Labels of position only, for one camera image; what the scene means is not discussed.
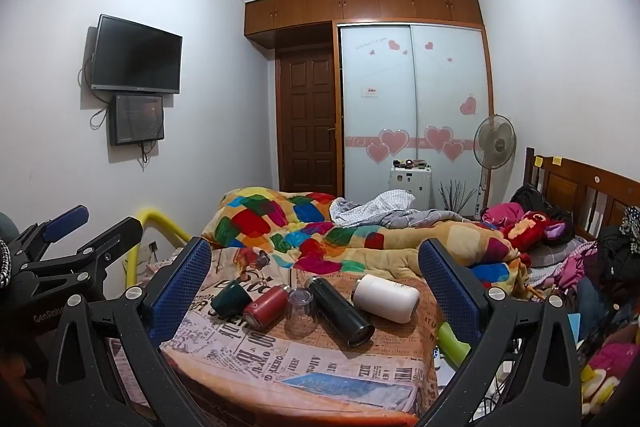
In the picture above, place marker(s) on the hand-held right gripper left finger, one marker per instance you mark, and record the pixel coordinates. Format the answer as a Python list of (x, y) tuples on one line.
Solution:
[(180, 289)]

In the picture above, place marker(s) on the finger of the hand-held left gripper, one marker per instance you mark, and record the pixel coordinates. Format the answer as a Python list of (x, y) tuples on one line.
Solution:
[(65, 219), (112, 237)]

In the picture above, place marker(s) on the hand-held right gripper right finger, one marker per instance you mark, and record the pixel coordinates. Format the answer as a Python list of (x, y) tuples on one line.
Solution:
[(450, 289)]

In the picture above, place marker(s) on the dark green cup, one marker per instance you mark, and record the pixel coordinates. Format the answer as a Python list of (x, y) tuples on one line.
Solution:
[(227, 299)]

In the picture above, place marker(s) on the white thermos cup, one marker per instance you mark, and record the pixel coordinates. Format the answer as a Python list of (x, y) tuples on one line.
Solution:
[(385, 298)]

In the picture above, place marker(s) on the red bottle cup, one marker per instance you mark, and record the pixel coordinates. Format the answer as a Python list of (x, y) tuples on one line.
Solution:
[(265, 307)]

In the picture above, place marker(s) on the black thermos cup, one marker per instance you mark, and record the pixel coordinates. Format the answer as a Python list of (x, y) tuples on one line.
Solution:
[(335, 307)]

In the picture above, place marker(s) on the clear glass cup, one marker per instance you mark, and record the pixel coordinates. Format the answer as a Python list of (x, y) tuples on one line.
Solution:
[(301, 314)]

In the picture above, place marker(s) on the green padded tube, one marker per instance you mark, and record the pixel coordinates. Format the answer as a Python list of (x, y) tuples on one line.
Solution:
[(452, 343)]

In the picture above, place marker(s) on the pink cloth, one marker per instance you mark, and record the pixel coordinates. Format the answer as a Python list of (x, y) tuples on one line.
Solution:
[(500, 213)]

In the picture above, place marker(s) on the dark decorative twigs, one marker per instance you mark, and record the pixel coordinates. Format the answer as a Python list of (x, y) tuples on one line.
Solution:
[(457, 197)]

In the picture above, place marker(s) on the red plush toy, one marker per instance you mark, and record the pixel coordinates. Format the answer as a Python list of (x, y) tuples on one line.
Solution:
[(527, 229)]

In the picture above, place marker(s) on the grey checked cloth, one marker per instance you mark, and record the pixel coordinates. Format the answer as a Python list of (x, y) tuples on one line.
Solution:
[(380, 207)]

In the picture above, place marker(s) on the small white cabinet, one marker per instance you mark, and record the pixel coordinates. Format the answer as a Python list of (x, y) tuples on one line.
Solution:
[(409, 187)]

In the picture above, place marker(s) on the black backpack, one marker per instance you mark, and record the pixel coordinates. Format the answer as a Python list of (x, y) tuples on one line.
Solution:
[(529, 199)]

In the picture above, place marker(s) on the colourful patchwork quilt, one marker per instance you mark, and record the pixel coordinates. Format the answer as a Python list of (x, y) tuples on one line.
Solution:
[(280, 217)]

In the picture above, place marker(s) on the newspaper printed blanket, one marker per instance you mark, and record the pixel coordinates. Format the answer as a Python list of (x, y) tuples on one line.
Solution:
[(300, 372)]

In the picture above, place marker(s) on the standing fan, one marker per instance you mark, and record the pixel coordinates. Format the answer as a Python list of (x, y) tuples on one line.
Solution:
[(495, 139)]

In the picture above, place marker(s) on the brown wooden headboard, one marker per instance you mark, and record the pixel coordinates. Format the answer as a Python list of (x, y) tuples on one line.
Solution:
[(580, 184)]

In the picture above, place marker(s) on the black clothes pile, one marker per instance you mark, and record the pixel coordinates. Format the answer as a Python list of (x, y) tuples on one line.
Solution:
[(617, 252)]

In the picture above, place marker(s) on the yellow and pink plush toy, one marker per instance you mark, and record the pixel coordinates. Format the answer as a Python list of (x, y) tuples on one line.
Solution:
[(607, 377)]

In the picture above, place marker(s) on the sliding wardrobe with pink hearts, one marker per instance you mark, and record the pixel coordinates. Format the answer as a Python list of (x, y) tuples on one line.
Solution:
[(415, 107)]

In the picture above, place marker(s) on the brown wooden door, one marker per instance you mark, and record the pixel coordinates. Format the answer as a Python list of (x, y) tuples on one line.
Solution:
[(306, 122)]

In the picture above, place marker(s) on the brown overhead cabinet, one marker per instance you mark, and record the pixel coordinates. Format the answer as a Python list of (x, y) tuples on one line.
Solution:
[(360, 4)]

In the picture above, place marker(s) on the yellow padded rail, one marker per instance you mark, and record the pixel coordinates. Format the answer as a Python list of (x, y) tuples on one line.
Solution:
[(157, 222)]

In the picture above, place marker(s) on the small black wall monitor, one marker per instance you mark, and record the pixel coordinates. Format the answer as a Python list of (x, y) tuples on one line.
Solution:
[(137, 119)]

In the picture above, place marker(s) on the black wall television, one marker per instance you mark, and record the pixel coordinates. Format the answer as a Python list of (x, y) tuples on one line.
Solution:
[(135, 57)]

